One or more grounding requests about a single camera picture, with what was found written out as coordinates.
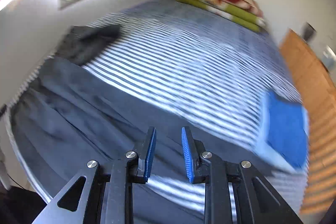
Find black crumpled garment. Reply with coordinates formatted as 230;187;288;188
55;24;121;66

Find blue white striped bed cover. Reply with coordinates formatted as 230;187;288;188
7;0;309;224

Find blue striped folded shirt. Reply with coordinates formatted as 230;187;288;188
266;91;308;170

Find dark grey-blue trousers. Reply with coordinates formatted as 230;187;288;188
11;58;269;223

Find white potted plant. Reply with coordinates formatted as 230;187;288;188
321;46;336;71

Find dark ceramic vase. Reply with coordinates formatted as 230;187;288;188
301;22;316;44

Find wooden slatted bed rail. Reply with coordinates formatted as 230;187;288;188
280;30;336;214

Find light blue folded garment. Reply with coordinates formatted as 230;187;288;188
253;90;309;173

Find green red folded blanket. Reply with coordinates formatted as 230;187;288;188
177;0;266;32

